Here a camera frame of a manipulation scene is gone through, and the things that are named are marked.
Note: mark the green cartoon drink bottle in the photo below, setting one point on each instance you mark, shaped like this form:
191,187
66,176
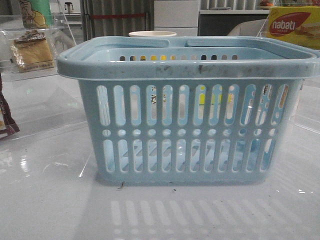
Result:
36,14

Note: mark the yellow nabati wafer box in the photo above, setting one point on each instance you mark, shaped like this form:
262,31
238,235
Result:
298,25

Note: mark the dark kitchen counter cabinet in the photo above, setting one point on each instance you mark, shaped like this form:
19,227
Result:
221,22

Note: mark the dark red snack packet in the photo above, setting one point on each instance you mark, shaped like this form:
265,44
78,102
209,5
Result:
8,125

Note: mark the beige armchair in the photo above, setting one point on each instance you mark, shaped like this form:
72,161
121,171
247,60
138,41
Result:
248,28

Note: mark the light blue plastic basket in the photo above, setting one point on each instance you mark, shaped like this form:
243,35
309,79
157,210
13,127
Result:
193,110

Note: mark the clear acrylic shelf left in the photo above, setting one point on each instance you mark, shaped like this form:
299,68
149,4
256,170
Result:
40,100

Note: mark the white cabinet drawers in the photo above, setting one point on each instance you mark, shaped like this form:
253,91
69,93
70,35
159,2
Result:
179,16

